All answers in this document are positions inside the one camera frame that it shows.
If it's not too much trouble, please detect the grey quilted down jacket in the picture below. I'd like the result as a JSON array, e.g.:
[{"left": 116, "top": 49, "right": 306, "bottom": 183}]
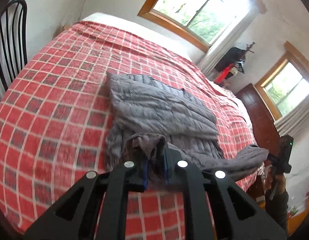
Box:
[{"left": 105, "top": 73, "right": 269, "bottom": 181}]

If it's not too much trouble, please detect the grey striped curtain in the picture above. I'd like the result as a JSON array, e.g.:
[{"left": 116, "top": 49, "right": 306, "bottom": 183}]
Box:
[{"left": 274, "top": 95, "right": 309, "bottom": 137}]

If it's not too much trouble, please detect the wooden shelf cabinet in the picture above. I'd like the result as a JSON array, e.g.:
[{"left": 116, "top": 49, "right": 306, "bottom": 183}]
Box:
[{"left": 287, "top": 191, "right": 309, "bottom": 236}]

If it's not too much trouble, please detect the black metal chair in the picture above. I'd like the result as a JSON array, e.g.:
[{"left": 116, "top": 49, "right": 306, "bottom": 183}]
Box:
[{"left": 0, "top": 0, "right": 28, "bottom": 90}]

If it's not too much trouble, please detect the small wooden framed window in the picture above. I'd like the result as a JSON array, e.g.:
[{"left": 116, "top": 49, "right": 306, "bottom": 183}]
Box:
[{"left": 254, "top": 41, "right": 309, "bottom": 121}]

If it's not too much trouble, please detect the dark grey sleeve forearm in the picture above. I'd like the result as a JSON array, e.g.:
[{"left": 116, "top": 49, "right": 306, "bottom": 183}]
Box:
[{"left": 265, "top": 190, "right": 288, "bottom": 235}]

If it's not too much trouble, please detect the red plaid bed blanket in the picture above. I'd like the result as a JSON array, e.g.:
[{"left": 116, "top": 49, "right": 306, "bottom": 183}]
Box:
[{"left": 0, "top": 21, "right": 255, "bottom": 232}]

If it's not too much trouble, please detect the dark wooden headboard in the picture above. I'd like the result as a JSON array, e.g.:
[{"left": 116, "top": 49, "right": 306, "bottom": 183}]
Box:
[{"left": 236, "top": 83, "right": 280, "bottom": 155}]

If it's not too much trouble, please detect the white window curtain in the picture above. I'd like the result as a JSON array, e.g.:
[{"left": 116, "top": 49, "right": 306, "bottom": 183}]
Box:
[{"left": 197, "top": 5, "right": 259, "bottom": 75}]

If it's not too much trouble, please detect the large wooden framed window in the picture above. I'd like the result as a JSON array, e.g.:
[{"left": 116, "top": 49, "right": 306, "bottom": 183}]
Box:
[{"left": 138, "top": 0, "right": 268, "bottom": 53}]

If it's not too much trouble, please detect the coat rack with clothes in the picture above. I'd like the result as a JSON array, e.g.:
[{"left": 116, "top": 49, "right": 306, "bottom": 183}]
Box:
[{"left": 214, "top": 42, "right": 255, "bottom": 85}]

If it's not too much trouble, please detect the white mattress sheet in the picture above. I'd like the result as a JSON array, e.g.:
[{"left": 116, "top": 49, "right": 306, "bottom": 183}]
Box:
[{"left": 80, "top": 12, "right": 192, "bottom": 62}]

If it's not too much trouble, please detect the person's right hand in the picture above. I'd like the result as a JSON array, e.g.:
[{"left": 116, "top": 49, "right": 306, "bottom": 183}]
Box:
[{"left": 264, "top": 166, "right": 286, "bottom": 194}]

